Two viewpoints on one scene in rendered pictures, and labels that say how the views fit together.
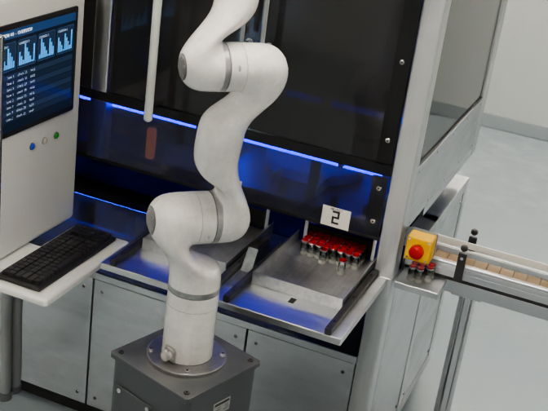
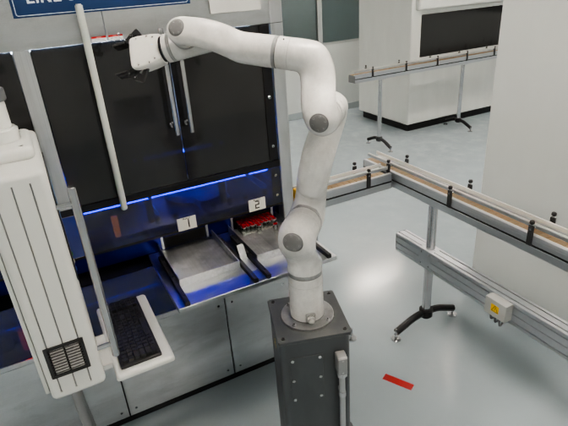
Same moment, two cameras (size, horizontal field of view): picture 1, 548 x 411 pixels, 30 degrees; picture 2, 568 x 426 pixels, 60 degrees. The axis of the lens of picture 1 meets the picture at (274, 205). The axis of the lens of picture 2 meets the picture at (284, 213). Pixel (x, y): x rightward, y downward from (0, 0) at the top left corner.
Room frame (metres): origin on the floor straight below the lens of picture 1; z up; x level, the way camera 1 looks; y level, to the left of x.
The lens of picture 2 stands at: (1.12, 1.23, 1.96)
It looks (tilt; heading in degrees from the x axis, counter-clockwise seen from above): 26 degrees down; 315
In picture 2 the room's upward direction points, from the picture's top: 4 degrees counter-clockwise
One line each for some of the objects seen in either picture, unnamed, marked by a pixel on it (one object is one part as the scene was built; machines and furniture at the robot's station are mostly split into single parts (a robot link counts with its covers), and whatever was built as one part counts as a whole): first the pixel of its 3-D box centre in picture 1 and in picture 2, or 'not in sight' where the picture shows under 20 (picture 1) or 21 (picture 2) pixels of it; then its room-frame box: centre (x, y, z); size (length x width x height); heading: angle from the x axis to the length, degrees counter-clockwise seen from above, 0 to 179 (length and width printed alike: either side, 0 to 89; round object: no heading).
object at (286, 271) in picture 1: (318, 267); (267, 234); (2.59, -0.15, 0.90); 0.34 x 0.26 x 0.04; 160
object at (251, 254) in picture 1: (242, 267); (246, 257); (2.50, 0.06, 0.91); 0.14 x 0.03 x 0.06; 161
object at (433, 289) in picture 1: (422, 280); not in sight; (2.65, -0.45, 0.87); 0.14 x 0.13 x 0.02; 160
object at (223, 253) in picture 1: (209, 235); (197, 255); (2.70, 0.17, 0.90); 0.34 x 0.26 x 0.04; 160
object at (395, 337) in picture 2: not in sight; (425, 317); (2.21, -1.03, 0.07); 0.50 x 0.08 x 0.14; 70
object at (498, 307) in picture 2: not in sight; (498, 307); (1.73, -0.79, 0.50); 0.12 x 0.05 x 0.09; 160
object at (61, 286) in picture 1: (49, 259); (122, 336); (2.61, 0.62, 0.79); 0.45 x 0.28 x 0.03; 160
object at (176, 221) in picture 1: (185, 242); (300, 245); (2.08, 0.19, 1.16); 0.19 x 0.12 x 0.24; 116
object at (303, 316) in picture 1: (252, 268); (240, 257); (2.58, 0.04, 0.87); 0.70 x 0.48 x 0.02; 70
